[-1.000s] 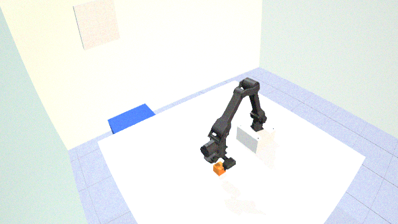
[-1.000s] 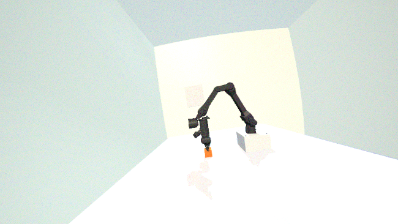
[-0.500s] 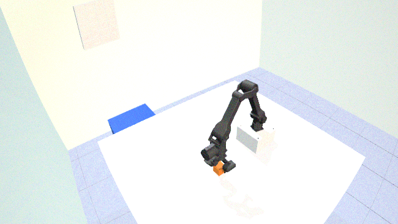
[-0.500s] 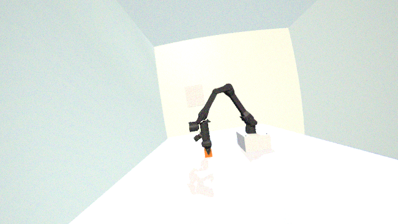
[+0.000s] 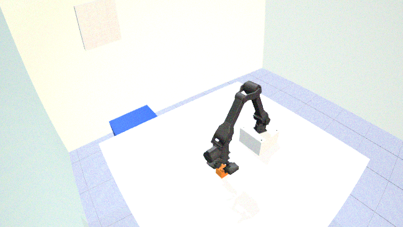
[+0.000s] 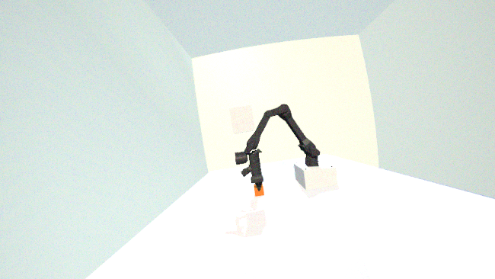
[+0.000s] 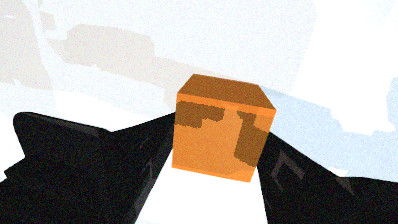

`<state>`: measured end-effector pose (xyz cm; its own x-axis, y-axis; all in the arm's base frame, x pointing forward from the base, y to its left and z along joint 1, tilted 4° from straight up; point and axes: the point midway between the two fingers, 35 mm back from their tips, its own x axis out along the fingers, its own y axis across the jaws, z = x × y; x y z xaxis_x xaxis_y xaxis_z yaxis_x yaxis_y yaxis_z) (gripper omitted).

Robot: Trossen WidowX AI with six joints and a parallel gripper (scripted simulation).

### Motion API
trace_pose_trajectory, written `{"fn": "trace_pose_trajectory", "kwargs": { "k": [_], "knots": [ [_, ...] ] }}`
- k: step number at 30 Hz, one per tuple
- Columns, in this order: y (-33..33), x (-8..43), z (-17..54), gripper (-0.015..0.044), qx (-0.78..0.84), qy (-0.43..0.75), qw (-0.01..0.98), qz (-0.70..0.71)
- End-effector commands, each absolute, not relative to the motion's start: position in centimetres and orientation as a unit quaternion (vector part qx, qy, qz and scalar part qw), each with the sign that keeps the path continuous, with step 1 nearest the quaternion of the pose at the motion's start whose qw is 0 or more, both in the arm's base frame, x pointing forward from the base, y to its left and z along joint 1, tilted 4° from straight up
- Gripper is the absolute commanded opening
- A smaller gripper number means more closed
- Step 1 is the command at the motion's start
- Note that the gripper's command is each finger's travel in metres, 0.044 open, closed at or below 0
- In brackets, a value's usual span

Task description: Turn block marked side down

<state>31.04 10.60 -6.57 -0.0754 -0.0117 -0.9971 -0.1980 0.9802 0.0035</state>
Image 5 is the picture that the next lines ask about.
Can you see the orange block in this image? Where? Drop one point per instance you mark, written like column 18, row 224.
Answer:
column 220, row 171

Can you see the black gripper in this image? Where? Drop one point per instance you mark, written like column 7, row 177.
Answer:
column 231, row 167

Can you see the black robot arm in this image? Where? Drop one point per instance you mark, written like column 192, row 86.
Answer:
column 225, row 131

